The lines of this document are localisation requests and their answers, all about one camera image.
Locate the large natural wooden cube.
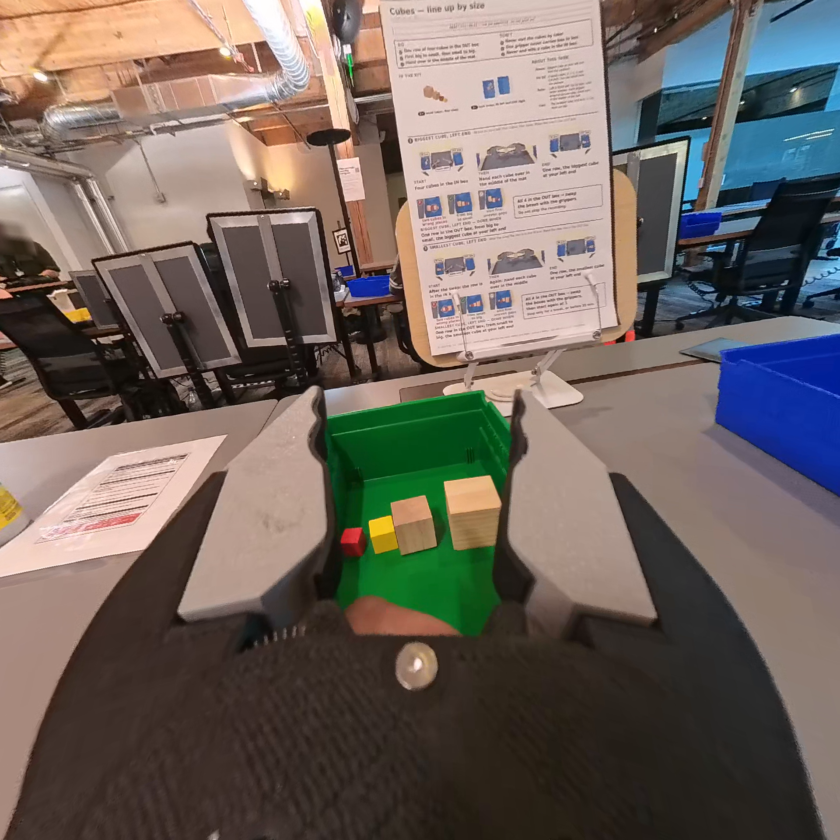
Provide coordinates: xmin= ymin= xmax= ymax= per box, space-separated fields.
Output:
xmin=444 ymin=475 xmax=504 ymax=551

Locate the medium natural wooden cube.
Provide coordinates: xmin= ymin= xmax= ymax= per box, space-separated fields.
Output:
xmin=391 ymin=495 xmax=438 ymax=556

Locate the black office chair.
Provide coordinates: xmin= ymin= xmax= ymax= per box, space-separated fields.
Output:
xmin=0 ymin=290 xmax=129 ymax=429
xmin=675 ymin=176 xmax=840 ymax=330

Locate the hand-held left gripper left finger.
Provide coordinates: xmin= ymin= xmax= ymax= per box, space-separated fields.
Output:
xmin=177 ymin=387 xmax=343 ymax=624

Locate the blue plastic bin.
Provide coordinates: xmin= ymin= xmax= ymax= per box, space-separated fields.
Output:
xmin=714 ymin=333 xmax=840 ymax=497

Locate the green plastic bin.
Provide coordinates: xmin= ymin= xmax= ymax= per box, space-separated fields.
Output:
xmin=325 ymin=390 xmax=513 ymax=637

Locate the black floor lamp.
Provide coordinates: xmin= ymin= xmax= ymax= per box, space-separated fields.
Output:
xmin=308 ymin=129 xmax=361 ymax=265

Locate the laminated paper sheet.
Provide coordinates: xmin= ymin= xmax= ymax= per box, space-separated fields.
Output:
xmin=0 ymin=434 xmax=228 ymax=580

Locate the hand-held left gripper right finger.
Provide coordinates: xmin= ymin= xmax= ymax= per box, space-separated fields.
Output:
xmin=492 ymin=388 xmax=658 ymax=637

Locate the diagonal support beam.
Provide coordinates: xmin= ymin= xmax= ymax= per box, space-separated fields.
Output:
xmin=694 ymin=0 xmax=763 ymax=212

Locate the wipes canister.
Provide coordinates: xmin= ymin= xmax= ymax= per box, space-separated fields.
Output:
xmin=0 ymin=484 xmax=32 ymax=547

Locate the silver ventilation duct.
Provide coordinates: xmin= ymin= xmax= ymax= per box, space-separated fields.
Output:
xmin=41 ymin=0 xmax=313 ymax=144

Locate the wooden-top standing desk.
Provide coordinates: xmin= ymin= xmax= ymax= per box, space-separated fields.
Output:
xmin=676 ymin=200 xmax=840 ymax=265
xmin=336 ymin=292 xmax=405 ymax=380

